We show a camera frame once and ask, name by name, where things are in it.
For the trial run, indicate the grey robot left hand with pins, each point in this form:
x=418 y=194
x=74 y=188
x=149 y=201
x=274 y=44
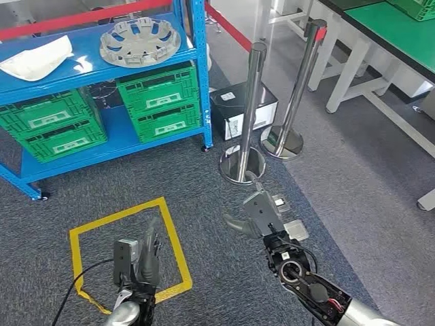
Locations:
x=149 y=265

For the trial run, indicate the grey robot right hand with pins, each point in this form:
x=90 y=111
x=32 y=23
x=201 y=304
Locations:
x=263 y=213

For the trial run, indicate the silver wheel hubcap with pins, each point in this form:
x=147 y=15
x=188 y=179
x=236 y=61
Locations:
x=139 y=42

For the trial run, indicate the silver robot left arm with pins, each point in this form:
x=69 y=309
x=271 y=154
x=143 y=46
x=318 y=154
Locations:
x=127 y=315

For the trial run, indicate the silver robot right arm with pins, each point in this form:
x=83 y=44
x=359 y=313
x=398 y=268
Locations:
x=306 y=288

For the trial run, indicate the blue metal shelf rack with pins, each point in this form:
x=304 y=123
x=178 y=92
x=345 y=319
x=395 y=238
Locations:
x=118 y=130

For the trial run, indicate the white plastic panel part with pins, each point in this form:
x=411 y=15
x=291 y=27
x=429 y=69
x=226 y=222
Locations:
x=37 y=60

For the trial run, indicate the grey floor socket plate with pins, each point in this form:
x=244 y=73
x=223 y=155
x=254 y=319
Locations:
x=281 y=203
x=296 y=230

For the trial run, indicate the yellow floor tape square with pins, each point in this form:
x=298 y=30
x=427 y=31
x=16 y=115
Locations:
x=177 y=252

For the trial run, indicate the black cardboard box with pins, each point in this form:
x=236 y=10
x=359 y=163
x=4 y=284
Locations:
x=224 y=103

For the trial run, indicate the green plastic crate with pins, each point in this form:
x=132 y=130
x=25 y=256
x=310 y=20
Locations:
x=166 y=123
x=414 y=8
x=50 y=112
x=68 y=141
x=159 y=90

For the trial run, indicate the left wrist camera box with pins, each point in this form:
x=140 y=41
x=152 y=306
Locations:
x=124 y=261

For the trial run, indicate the chrome stanchion post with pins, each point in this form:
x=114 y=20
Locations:
x=299 y=90
x=249 y=103

